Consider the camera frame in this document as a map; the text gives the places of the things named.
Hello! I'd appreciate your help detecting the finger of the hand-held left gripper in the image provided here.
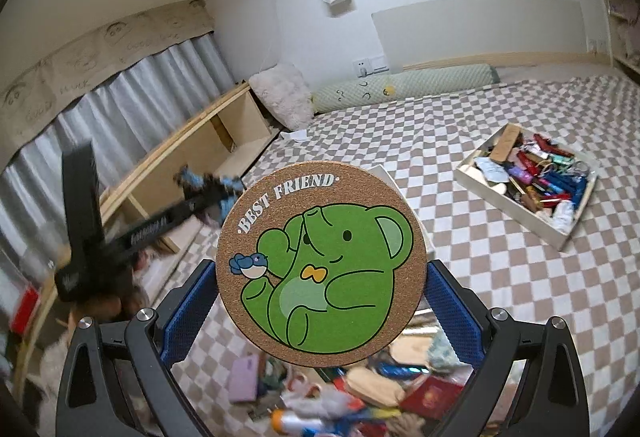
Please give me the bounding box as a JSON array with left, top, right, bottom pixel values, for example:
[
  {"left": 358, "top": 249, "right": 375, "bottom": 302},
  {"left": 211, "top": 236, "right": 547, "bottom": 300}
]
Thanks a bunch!
[
  {"left": 212, "top": 174, "right": 247, "bottom": 218},
  {"left": 172, "top": 168, "right": 216, "bottom": 200}
]

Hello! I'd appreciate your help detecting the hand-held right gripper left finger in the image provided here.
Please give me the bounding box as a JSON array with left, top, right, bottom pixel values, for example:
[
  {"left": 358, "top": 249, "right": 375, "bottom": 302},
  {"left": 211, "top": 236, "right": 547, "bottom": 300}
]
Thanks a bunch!
[{"left": 55, "top": 259, "right": 218, "bottom": 437}]

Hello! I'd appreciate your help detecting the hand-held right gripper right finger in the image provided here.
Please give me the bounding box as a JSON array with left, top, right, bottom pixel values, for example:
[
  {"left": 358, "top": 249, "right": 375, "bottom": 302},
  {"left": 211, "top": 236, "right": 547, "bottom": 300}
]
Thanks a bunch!
[{"left": 425, "top": 259, "right": 588, "bottom": 437}]

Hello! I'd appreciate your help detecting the cork coaster with green bear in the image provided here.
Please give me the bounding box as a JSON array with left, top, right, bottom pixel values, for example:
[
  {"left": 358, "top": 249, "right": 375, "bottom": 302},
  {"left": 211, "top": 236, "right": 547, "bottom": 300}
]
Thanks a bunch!
[{"left": 216, "top": 161, "right": 428, "bottom": 369}]

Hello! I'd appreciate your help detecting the white cardboard box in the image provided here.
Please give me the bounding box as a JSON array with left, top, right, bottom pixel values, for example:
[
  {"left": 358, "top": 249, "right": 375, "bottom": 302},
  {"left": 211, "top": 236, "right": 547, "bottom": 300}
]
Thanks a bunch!
[{"left": 367, "top": 163, "right": 407, "bottom": 210}]

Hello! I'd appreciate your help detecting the pile of scattered small goods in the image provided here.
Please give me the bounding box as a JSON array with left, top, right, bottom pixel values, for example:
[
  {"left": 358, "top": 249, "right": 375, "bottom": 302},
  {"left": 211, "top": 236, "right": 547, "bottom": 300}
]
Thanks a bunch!
[{"left": 225, "top": 317, "right": 481, "bottom": 437}]

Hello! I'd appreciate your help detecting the wooden bedside shelf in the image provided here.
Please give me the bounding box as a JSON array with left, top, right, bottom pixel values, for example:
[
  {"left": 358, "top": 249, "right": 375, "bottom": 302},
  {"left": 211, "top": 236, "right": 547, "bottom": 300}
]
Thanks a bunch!
[{"left": 10, "top": 82, "right": 273, "bottom": 398}]

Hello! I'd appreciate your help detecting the red booklet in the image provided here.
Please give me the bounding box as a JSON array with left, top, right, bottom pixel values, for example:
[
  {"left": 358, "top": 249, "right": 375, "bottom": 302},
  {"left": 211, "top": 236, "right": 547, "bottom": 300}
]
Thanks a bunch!
[{"left": 400, "top": 374, "right": 466, "bottom": 420}]

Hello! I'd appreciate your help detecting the purple flat case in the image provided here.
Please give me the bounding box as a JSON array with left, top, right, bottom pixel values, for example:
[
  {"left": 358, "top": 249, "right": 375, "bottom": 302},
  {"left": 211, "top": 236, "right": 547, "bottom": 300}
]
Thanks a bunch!
[{"left": 228, "top": 353, "right": 261, "bottom": 404}]

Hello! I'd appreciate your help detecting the grey curtain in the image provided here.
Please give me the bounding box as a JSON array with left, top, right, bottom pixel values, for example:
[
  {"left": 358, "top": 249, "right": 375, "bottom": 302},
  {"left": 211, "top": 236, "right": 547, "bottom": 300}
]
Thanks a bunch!
[{"left": 0, "top": 34, "right": 236, "bottom": 278}]

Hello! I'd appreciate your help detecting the fluffy white pillow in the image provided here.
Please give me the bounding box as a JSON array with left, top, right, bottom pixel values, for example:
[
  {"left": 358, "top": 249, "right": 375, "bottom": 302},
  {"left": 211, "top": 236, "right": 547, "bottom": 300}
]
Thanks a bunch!
[{"left": 248, "top": 63, "right": 316, "bottom": 130}]

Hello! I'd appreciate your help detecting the red box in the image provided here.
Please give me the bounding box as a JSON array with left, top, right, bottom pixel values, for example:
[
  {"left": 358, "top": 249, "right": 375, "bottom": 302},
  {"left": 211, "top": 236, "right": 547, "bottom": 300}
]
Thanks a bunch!
[{"left": 10, "top": 284, "right": 41, "bottom": 335}]

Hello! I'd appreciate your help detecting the shallow white tray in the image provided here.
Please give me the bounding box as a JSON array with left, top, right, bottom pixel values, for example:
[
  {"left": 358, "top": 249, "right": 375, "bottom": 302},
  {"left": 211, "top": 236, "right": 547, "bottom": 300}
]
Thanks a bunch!
[{"left": 454, "top": 122, "right": 599, "bottom": 252}]

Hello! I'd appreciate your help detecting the beige printed curtain valance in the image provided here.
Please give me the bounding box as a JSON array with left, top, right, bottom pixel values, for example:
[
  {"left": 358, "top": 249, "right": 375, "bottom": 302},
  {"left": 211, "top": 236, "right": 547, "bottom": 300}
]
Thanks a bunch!
[{"left": 0, "top": 0, "right": 216, "bottom": 152}]

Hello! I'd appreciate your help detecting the heap of colourful trinkets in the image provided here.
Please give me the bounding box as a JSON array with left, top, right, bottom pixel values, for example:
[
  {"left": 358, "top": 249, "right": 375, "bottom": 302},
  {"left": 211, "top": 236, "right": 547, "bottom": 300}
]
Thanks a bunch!
[{"left": 475, "top": 124, "right": 591, "bottom": 235}]

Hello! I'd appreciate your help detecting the tan cardboard tag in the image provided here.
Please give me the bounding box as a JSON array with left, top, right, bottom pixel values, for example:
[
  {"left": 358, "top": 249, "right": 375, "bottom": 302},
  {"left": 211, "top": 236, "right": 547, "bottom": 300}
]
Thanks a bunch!
[{"left": 492, "top": 124, "right": 521, "bottom": 162}]

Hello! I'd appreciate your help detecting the checkered blanket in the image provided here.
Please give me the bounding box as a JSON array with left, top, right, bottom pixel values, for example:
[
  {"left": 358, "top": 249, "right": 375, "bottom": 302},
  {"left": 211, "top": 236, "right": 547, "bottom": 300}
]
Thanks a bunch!
[{"left": 130, "top": 76, "right": 640, "bottom": 437}]

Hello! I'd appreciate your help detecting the green bolster pillow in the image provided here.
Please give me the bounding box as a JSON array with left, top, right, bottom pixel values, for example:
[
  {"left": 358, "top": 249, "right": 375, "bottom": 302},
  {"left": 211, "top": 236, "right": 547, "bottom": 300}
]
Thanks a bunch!
[{"left": 311, "top": 63, "right": 501, "bottom": 114}]

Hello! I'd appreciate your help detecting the white headboard panel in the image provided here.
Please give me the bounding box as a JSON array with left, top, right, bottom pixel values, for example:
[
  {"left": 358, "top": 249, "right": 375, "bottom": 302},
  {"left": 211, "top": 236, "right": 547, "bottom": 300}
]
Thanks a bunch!
[{"left": 371, "top": 0, "right": 587, "bottom": 58}]

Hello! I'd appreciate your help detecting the wooden open wardrobe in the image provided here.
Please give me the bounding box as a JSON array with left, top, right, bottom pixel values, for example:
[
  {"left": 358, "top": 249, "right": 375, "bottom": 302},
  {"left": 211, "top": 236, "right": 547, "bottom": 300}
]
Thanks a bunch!
[{"left": 595, "top": 0, "right": 640, "bottom": 82}]

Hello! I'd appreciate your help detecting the white wall switch panel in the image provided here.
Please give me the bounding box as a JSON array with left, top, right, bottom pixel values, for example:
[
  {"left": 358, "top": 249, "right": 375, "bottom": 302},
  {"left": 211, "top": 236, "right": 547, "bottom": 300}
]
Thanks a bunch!
[{"left": 351, "top": 57, "right": 390, "bottom": 76}]

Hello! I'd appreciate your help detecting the wooden bed rail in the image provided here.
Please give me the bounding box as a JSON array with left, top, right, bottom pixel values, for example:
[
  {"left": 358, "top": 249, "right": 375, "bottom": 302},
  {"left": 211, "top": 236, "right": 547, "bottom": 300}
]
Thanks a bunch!
[{"left": 402, "top": 51, "right": 613, "bottom": 72}]

